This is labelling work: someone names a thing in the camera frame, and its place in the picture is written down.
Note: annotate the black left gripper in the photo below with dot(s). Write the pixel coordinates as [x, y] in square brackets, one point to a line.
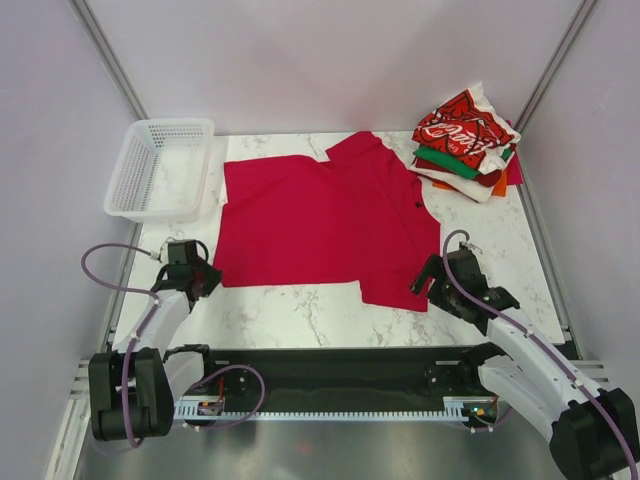
[214, 278]

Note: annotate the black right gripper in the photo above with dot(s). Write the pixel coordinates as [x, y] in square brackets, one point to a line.
[433, 268]

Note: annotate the crimson red t shirt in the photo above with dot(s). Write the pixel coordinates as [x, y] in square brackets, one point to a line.
[357, 217]

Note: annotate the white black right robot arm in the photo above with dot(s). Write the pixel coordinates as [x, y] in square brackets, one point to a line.
[591, 431]

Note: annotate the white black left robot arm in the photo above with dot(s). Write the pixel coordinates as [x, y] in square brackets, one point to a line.
[133, 387]

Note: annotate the white folded shirt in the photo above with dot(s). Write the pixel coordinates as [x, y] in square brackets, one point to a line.
[469, 188]

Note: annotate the white plastic basket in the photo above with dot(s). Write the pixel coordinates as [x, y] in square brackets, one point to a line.
[160, 173]

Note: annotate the orange folded shirt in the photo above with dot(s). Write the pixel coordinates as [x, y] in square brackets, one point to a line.
[499, 189]

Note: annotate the dark red folded shirt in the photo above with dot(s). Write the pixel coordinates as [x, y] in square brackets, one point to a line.
[485, 180]

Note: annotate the green folded shirt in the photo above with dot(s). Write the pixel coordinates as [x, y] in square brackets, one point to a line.
[427, 158]

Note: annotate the magenta folded shirt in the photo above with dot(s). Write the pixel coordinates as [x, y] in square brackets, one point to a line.
[514, 171]

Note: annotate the red white printed shirt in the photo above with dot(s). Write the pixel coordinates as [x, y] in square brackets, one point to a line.
[468, 128]

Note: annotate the white slotted cable duct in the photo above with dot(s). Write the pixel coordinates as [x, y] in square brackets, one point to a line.
[194, 409]

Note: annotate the right aluminium frame post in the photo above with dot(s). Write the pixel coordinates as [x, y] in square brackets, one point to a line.
[569, 38]

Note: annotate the aluminium frame post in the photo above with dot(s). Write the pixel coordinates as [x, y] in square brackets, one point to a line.
[89, 20]
[569, 38]

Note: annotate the left aluminium frame post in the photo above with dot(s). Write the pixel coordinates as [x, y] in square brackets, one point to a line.
[89, 20]

